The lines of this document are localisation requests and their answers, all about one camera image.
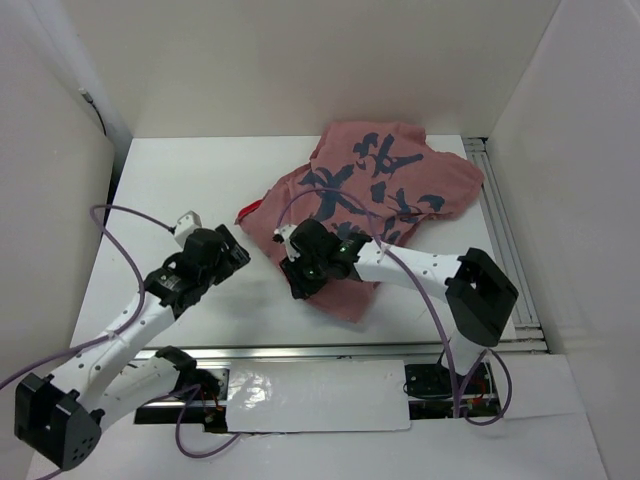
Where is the red printed pillowcase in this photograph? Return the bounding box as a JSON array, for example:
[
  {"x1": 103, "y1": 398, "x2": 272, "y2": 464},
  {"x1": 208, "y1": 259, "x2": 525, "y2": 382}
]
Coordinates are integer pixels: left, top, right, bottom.
[{"x1": 234, "y1": 120, "x2": 485, "y2": 325}]

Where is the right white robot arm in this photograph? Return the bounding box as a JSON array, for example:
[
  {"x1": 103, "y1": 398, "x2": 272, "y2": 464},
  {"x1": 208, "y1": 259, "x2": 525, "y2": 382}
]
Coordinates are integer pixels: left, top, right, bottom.
[{"x1": 273, "y1": 219, "x2": 519, "y2": 392}]

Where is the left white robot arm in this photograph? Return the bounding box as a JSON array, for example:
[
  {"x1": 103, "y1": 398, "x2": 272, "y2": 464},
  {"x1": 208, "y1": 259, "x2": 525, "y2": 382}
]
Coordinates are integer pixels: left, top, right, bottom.
[{"x1": 14, "y1": 225, "x2": 250, "y2": 471}]

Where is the white cover plate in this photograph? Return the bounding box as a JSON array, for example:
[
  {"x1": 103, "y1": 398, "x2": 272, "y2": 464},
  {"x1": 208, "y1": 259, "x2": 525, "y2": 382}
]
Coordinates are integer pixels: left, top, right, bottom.
[{"x1": 226, "y1": 359, "x2": 411, "y2": 433}]

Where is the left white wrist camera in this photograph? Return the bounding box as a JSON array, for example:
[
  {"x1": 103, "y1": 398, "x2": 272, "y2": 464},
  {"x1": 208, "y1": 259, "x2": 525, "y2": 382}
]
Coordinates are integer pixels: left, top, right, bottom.
[{"x1": 173, "y1": 211, "x2": 202, "y2": 248}]

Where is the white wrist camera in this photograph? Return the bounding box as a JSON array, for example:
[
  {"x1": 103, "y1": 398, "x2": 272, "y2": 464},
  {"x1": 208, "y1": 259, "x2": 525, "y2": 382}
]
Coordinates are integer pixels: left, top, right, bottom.
[
  {"x1": 173, "y1": 211, "x2": 202, "y2": 248},
  {"x1": 273, "y1": 224, "x2": 300, "y2": 262}
]

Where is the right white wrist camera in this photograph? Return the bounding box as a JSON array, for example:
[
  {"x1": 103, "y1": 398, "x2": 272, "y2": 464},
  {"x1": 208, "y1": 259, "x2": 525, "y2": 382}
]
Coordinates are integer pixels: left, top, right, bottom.
[{"x1": 273, "y1": 224, "x2": 300, "y2": 262}]

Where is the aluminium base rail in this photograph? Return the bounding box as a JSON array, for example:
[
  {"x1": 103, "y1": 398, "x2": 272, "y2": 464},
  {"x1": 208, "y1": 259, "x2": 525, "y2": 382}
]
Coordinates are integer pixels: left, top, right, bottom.
[{"x1": 133, "y1": 341, "x2": 504, "y2": 434}]

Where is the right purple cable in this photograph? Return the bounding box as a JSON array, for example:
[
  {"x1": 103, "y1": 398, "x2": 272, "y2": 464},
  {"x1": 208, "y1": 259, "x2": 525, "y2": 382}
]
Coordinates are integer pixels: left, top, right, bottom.
[{"x1": 274, "y1": 188, "x2": 512, "y2": 425}]

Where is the black wall cable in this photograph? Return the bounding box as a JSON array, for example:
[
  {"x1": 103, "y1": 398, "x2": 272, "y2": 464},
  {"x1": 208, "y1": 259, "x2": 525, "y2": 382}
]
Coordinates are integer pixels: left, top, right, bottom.
[{"x1": 78, "y1": 87, "x2": 109, "y2": 136}]

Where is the aluminium side frame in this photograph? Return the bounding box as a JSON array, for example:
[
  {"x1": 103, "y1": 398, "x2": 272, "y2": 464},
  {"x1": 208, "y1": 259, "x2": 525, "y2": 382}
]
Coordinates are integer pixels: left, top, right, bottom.
[{"x1": 462, "y1": 137, "x2": 550, "y2": 354}]

